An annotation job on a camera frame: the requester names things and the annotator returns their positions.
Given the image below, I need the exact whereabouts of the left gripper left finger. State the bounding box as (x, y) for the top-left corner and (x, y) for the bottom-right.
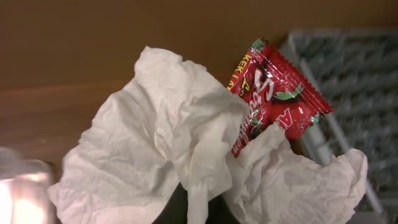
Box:
(152, 183), (188, 224)

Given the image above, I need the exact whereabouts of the grey dishwasher rack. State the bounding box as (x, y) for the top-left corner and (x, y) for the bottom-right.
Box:
(280, 28), (397, 223)

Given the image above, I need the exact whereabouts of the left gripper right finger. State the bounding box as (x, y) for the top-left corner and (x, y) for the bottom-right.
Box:
(208, 195), (239, 224)

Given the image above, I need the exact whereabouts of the clear plastic bin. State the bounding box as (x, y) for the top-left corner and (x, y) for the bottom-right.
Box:
(1, 147), (56, 224)

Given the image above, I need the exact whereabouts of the white napkin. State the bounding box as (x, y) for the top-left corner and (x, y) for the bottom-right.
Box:
(49, 47), (368, 224)

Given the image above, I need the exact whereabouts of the red snack wrapper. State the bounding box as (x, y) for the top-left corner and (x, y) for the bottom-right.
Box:
(228, 38), (333, 157)

